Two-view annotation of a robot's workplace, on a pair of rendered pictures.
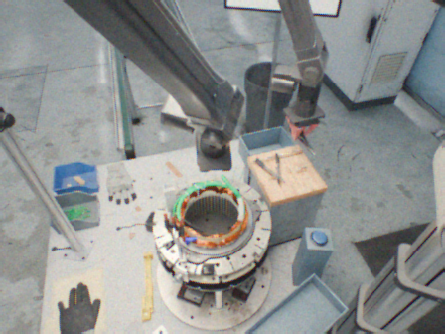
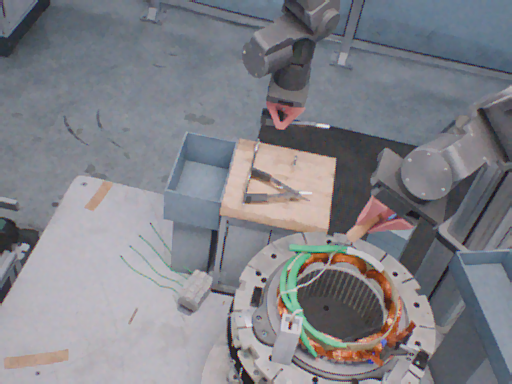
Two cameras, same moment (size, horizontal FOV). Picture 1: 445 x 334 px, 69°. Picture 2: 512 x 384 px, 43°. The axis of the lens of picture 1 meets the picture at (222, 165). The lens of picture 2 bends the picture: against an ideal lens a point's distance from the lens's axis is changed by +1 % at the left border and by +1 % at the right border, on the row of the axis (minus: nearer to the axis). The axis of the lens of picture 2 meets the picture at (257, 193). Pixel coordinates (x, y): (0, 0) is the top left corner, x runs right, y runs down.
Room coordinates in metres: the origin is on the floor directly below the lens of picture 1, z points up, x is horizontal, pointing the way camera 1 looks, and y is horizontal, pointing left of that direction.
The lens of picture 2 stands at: (0.45, 0.62, 1.96)
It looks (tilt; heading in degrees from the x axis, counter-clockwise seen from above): 47 degrees down; 289
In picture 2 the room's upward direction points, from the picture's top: 11 degrees clockwise
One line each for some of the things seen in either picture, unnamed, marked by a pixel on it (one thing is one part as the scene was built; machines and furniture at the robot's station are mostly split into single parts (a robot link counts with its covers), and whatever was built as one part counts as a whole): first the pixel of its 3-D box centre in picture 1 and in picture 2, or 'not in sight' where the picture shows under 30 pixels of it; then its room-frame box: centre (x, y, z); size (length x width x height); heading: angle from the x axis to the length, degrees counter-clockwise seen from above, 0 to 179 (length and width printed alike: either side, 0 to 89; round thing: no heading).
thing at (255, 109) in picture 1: (266, 105); not in sight; (2.11, -0.35, 0.28); 0.38 x 0.37 x 0.56; 106
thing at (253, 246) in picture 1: (212, 220); (334, 312); (0.50, 0.03, 1.09); 0.32 x 0.32 x 0.01
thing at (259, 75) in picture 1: (268, 94); not in sight; (2.11, -0.35, 0.39); 0.39 x 0.39 x 0.35
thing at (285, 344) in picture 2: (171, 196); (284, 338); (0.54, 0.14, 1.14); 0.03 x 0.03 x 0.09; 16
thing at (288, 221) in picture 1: (279, 200); (269, 231); (0.70, -0.20, 0.91); 0.19 x 0.19 x 0.26; 18
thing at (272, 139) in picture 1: (263, 167); (198, 212); (0.84, -0.16, 0.92); 0.17 x 0.11 x 0.28; 108
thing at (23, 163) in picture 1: (48, 201); not in sight; (0.58, 0.52, 1.07); 0.03 x 0.03 x 0.57; 81
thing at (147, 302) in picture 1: (147, 284); not in sight; (0.44, 0.25, 0.80); 0.22 x 0.04 x 0.03; 9
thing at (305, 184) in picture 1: (285, 173); (280, 185); (0.70, -0.20, 1.05); 0.20 x 0.19 x 0.02; 18
